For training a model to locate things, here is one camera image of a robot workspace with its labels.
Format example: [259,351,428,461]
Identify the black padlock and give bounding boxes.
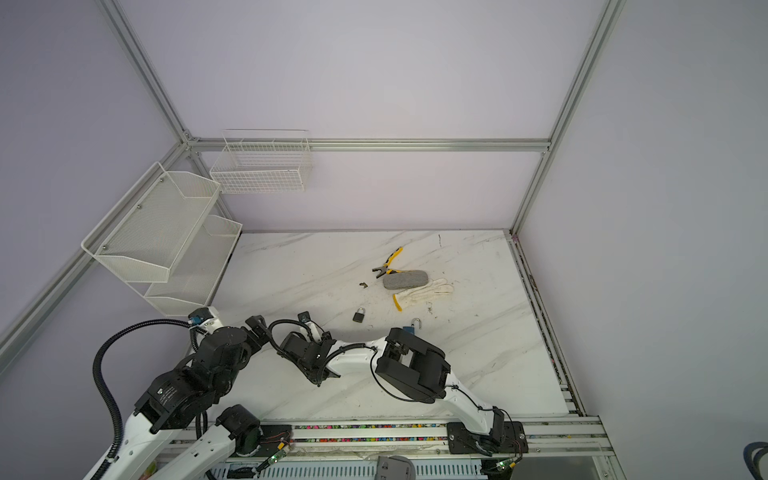
[352,307,366,324]

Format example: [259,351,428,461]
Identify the blue padlock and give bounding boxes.
[403,318,422,335]

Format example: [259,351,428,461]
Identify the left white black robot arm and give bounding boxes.
[86,316,271,479]

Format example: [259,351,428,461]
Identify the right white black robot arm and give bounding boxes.
[276,328,528,456]

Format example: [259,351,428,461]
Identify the white yellow-cuffed work glove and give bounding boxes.
[392,278,454,312]

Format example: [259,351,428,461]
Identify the grey oval felt case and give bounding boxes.
[382,270,429,290]

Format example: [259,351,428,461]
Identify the yellow black pliers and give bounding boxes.
[372,247,403,279]

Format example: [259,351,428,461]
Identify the grey object at front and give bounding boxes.
[374,455,417,480]

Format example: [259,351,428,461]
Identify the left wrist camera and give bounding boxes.
[188,306,224,334]

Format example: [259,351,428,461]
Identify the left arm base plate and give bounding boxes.
[235,425,293,457]

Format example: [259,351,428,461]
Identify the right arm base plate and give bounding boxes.
[446,421,529,456]

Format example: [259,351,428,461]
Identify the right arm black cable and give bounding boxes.
[266,317,517,439]

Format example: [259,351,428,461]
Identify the aluminium frame structure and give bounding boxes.
[1,1,625,377]

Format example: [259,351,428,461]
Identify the white wire basket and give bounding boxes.
[210,129,313,194]

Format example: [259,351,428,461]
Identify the front aluminium rail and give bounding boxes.
[149,415,625,480]

